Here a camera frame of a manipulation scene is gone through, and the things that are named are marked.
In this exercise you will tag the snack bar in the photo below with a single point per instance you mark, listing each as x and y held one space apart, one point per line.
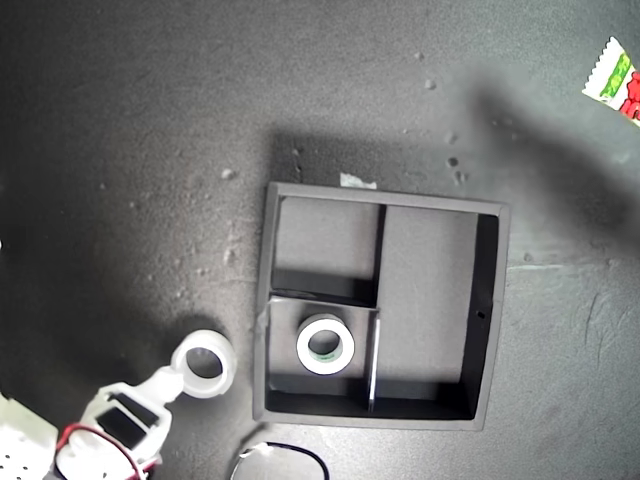
607 75

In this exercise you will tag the black tray with wells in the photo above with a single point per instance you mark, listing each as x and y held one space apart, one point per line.
430 280

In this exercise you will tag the white paper scrap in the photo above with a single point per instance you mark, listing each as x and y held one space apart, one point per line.
356 181

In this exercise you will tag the white tape roll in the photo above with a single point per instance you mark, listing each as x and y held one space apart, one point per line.
305 347
227 365

